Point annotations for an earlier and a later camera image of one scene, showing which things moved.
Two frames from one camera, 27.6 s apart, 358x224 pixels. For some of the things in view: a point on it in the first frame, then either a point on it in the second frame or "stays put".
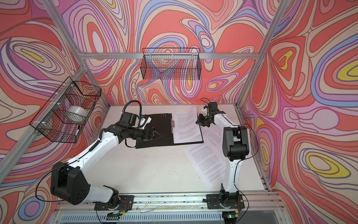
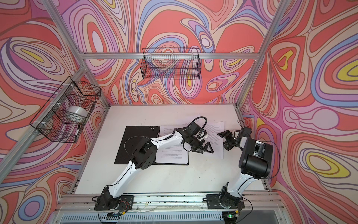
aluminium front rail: x=267 y=201 stays put
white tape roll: x=77 y=114 stays put
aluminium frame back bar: x=169 y=55 stays put
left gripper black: x=152 y=129 -> x=198 y=150
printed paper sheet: x=212 y=135 stays put
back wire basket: x=171 y=64 stays put
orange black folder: x=163 y=123 -> x=132 y=136
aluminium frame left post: x=68 y=35 stays put
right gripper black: x=199 y=121 -> x=228 y=146
